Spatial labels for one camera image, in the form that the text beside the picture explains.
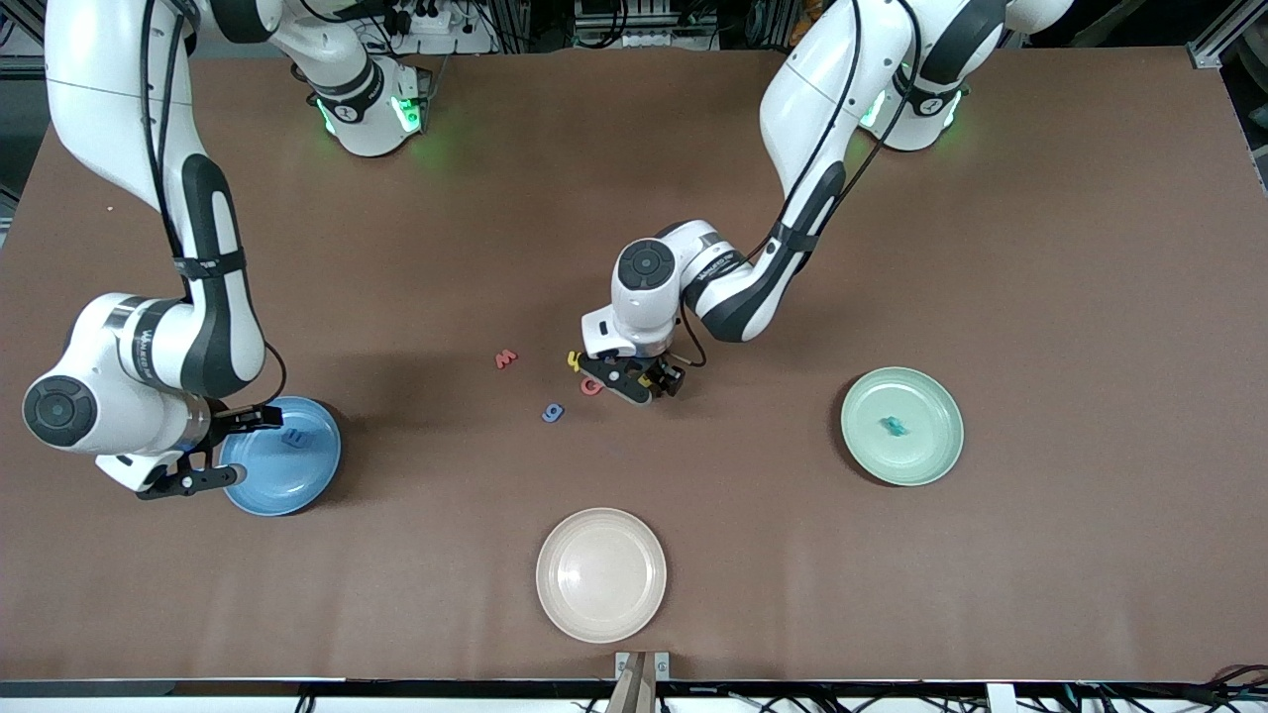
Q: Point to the red foam letter Q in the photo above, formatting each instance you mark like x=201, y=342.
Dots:
x=590, y=387

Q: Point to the blue foam letter E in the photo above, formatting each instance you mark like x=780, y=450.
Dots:
x=295, y=437

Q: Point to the blue foam letter g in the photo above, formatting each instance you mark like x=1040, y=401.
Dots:
x=552, y=413

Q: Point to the red foam letter m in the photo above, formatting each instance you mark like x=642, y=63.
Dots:
x=506, y=358

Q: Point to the teal foam letter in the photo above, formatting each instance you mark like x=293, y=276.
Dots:
x=895, y=427

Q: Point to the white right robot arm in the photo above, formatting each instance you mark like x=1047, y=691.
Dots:
x=99, y=79

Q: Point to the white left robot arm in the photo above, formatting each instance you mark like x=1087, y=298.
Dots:
x=812, y=99

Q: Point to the blue plate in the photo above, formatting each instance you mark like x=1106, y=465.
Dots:
x=297, y=480

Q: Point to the beige plate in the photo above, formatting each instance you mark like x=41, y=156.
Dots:
x=601, y=575

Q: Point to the pale green plate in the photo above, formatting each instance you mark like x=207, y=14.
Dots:
x=921, y=446

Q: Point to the white power strip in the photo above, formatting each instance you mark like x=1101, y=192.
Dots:
x=441, y=25

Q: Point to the brown table cover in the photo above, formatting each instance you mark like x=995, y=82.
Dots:
x=1090, y=297

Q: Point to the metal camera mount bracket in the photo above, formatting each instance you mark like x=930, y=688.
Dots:
x=642, y=665

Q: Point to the aluminium frame profile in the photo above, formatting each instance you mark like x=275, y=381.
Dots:
x=1214, y=45
x=20, y=59

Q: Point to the grey metal post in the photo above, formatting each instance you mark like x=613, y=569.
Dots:
x=1001, y=698

